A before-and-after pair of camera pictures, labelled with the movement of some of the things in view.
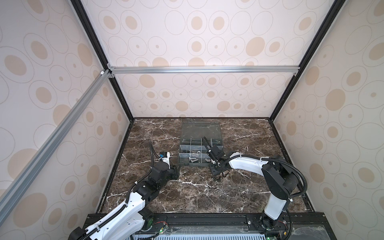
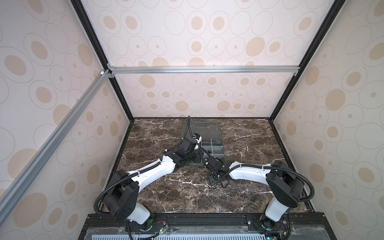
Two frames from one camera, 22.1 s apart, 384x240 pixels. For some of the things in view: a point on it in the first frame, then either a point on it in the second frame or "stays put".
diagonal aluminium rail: [13, 192] stays put
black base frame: [235, 226] stays put
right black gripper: [212, 170] to [210, 179]
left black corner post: [100, 49] stays put
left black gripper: [175, 172] to [198, 155]
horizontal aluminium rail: [155, 70] stays put
